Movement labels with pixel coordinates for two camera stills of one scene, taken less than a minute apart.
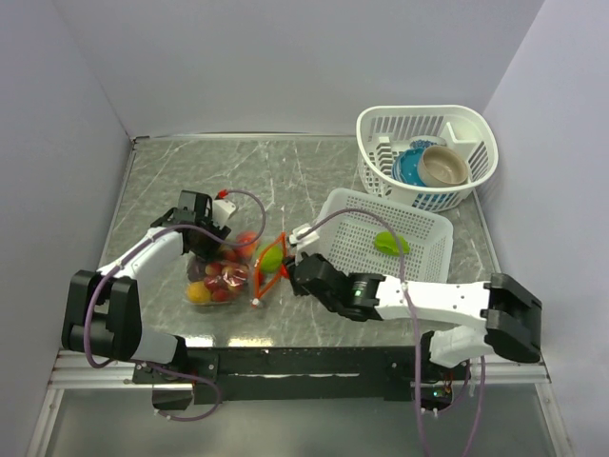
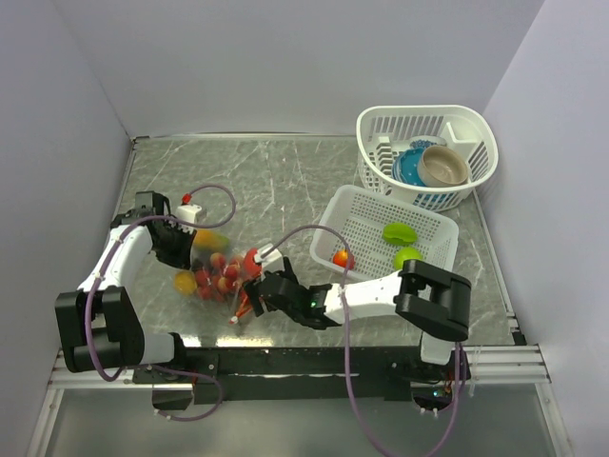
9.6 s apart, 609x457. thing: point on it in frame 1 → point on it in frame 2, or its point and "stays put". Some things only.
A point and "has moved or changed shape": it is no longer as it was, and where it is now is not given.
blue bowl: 405,167 stays put
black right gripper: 298,288 → 252,289
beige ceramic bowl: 442,167 stays put
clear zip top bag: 243,272 has moved or changed shape
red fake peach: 245,245 → 252,268
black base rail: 274,374 stays put
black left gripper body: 206,247 → 172,248
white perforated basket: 348,243 stays put
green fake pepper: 391,243 → 400,233
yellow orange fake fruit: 198,292 → 185,282
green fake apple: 272,259 has moved or changed shape
